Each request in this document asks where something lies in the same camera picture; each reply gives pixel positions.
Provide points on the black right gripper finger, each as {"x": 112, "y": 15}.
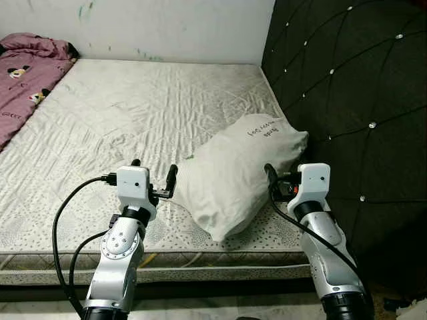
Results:
{"x": 271, "y": 178}

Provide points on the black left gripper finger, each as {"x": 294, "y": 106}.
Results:
{"x": 171, "y": 180}
{"x": 135, "y": 163}

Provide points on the white pillow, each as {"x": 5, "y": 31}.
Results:
{"x": 233, "y": 173}

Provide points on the white quilted mattress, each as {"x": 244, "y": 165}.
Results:
{"x": 147, "y": 113}

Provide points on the black tufted headboard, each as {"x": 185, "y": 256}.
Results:
{"x": 360, "y": 86}

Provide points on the purple cartoon print blanket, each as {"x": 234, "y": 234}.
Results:
{"x": 27, "y": 80}

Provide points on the crumpled white tissue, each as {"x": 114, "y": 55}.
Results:
{"x": 410, "y": 310}

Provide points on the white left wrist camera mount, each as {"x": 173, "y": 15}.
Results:
{"x": 135, "y": 190}

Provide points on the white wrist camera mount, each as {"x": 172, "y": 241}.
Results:
{"x": 135, "y": 190}
{"x": 312, "y": 186}

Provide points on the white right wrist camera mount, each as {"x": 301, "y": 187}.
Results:
{"x": 312, "y": 186}

